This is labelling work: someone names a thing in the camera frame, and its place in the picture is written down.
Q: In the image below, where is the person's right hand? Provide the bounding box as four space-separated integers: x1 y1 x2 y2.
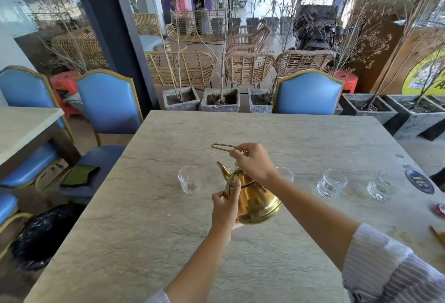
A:
229 143 280 186

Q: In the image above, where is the person's left hand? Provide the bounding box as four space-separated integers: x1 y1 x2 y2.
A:
211 178 244 231

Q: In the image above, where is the clear glass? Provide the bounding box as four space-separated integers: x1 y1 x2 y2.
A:
316 169 348 199
366 170 401 202
276 166 295 183
178 165 202 196

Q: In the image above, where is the gold brass teapot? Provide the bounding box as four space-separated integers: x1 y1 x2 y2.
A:
210 143 282 225

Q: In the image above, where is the person's right forearm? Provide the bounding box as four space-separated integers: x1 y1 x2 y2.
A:
266 170 361 272

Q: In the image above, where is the person's left forearm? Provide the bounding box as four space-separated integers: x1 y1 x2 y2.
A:
164 224 235 303

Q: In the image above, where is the person's left striped sleeve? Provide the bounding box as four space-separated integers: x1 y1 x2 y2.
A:
146 289 171 303

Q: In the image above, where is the person's striped sleeve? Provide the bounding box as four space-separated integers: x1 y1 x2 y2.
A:
342 222 445 303
146 289 171 303

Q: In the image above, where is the person's right striped sleeve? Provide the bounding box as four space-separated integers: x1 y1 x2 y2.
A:
342 222 445 303

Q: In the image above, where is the grey stone table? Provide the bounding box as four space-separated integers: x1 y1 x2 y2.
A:
24 110 445 303

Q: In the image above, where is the group of rattan chairs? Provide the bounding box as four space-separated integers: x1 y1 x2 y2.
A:
50 9 336 88

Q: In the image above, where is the red plastic stool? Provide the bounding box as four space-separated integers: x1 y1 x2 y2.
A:
333 70 359 94
50 71 83 116

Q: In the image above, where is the black metal cart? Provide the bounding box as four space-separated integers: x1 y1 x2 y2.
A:
293 4 340 51

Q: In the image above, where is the green black cloth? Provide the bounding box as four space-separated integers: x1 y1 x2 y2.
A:
61 164 101 187

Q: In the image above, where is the row of grey concrete planters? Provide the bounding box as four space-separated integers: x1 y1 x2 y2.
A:
162 85 445 142

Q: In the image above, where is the group of dry branch plants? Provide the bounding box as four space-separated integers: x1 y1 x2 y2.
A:
34 0 445 112

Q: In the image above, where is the pale round table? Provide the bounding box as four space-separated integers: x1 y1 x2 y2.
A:
139 34 165 52

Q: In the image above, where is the round black sticker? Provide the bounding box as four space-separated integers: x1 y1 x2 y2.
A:
405 169 435 195

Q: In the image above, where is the black bag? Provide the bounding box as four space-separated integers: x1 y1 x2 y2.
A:
9 203 86 271

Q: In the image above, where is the small wooden holder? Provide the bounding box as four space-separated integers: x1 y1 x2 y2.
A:
429 224 445 241

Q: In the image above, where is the wooden panel yellow round sign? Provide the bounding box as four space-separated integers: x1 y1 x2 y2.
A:
370 26 445 97

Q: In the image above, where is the pale stone table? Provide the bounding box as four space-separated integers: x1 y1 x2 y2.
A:
0 106 83 177

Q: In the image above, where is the blue chair gold frame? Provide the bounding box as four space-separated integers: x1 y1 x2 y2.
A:
59 68 144 199
0 189 34 262
272 69 345 116
0 65 74 189

